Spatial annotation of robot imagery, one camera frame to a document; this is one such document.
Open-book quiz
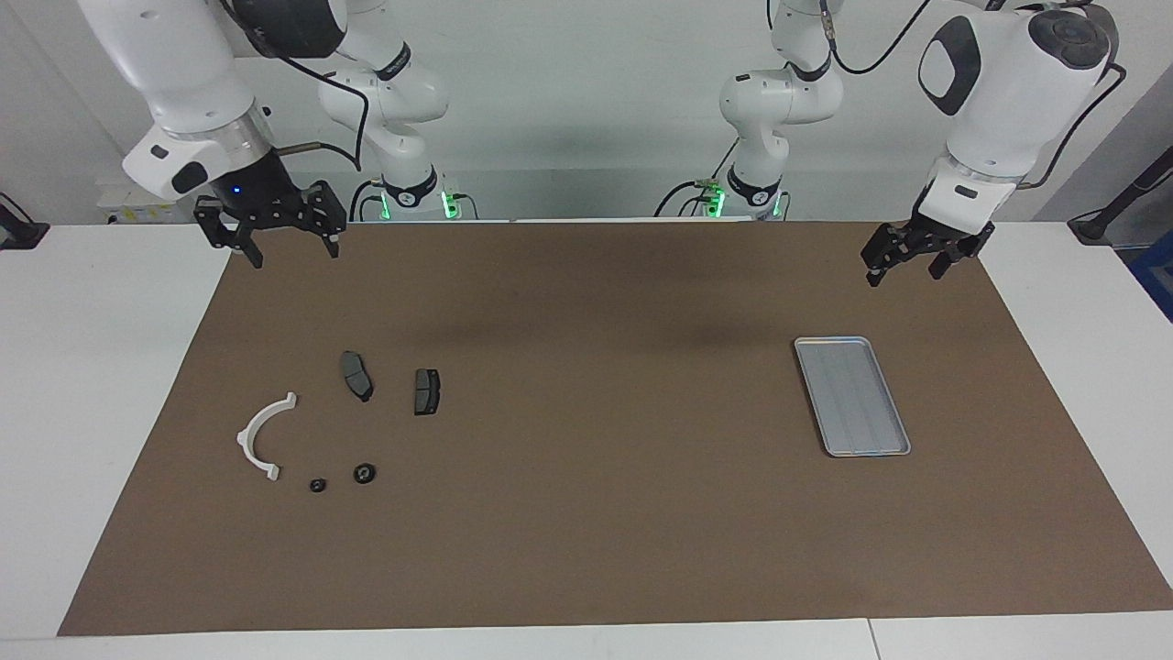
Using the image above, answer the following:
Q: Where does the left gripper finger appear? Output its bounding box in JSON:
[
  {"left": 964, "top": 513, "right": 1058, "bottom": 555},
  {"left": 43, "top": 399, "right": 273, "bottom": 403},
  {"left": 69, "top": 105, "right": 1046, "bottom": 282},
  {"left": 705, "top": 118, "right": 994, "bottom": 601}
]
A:
[
  {"left": 928, "top": 226, "right": 998, "bottom": 281},
  {"left": 860, "top": 225, "right": 918, "bottom": 289}
]

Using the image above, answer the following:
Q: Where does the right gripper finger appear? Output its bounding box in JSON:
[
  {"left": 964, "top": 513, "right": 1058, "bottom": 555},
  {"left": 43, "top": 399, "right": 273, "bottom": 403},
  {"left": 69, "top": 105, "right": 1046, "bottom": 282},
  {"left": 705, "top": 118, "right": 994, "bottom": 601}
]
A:
[
  {"left": 302, "top": 181, "right": 348, "bottom": 260},
  {"left": 193, "top": 197, "right": 265, "bottom": 270}
]

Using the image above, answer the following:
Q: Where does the silver metal tray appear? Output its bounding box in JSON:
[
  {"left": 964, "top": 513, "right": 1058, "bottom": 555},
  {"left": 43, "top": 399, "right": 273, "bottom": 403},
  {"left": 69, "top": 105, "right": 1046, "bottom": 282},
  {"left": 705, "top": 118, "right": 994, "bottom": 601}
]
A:
[{"left": 794, "top": 335, "right": 912, "bottom": 458}]

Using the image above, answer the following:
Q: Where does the black angled stand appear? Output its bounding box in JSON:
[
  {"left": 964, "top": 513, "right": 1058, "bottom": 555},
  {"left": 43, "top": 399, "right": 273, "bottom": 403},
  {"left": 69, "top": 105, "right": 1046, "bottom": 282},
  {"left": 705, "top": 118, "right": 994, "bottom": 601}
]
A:
[{"left": 1068, "top": 142, "right": 1173, "bottom": 247}]

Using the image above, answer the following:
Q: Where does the long dark brake pad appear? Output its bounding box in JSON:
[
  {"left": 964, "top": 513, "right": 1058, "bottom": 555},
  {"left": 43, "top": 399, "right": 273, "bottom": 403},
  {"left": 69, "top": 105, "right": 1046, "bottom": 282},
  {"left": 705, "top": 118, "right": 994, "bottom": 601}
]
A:
[{"left": 341, "top": 350, "right": 374, "bottom": 403}]

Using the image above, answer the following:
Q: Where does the blue crate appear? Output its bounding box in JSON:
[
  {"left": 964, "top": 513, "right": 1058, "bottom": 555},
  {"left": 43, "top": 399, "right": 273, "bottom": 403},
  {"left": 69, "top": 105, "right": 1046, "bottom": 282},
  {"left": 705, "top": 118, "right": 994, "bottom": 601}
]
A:
[{"left": 1129, "top": 229, "right": 1173, "bottom": 324}]

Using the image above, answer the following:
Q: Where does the brown table mat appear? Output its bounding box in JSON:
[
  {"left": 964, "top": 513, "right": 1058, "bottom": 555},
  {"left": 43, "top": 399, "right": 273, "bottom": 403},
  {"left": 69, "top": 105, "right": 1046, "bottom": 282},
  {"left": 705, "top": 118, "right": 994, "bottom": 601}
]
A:
[{"left": 57, "top": 218, "right": 1173, "bottom": 638}]

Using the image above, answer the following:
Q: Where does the black base cable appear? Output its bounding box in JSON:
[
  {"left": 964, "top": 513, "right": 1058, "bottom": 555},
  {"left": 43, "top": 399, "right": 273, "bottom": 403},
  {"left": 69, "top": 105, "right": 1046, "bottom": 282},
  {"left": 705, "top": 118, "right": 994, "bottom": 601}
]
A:
[
  {"left": 653, "top": 137, "right": 740, "bottom": 219},
  {"left": 349, "top": 177, "right": 386, "bottom": 223}
]

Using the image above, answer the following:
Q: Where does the white wall socket box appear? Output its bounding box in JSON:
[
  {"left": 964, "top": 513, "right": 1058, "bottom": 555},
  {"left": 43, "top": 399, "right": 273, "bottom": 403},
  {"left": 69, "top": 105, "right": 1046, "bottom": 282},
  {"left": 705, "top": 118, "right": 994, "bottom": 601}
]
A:
[{"left": 96, "top": 179, "right": 198, "bottom": 226}]

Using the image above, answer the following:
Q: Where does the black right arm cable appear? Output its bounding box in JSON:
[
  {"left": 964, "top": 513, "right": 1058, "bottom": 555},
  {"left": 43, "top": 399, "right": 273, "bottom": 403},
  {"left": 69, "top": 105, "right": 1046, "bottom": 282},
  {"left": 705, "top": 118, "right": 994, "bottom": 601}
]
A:
[{"left": 220, "top": 0, "right": 372, "bottom": 175}]

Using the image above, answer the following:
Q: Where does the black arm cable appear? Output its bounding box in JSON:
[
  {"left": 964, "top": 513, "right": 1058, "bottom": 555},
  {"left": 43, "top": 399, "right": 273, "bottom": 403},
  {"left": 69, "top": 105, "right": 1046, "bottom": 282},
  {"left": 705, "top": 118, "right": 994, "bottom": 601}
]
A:
[
  {"left": 220, "top": 0, "right": 372, "bottom": 175},
  {"left": 820, "top": 0, "right": 1128, "bottom": 191}
]

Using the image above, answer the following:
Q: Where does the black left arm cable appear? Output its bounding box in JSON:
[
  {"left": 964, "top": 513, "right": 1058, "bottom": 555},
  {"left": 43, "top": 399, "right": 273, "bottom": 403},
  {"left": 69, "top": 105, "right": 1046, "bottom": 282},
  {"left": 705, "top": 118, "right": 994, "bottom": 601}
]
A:
[{"left": 820, "top": 0, "right": 1128, "bottom": 191}]

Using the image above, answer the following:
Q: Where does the black clamp mount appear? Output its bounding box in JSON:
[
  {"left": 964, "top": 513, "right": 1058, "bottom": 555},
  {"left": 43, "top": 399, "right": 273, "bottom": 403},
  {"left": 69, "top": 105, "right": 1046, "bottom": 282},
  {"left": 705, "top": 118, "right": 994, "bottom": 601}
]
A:
[{"left": 0, "top": 191, "right": 51, "bottom": 251}]

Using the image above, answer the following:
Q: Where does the white semicircular bracket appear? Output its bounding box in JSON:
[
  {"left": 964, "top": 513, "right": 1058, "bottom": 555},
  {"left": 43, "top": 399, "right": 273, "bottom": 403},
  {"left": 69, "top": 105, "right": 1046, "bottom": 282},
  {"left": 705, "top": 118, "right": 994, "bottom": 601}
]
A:
[{"left": 236, "top": 391, "right": 299, "bottom": 483}]

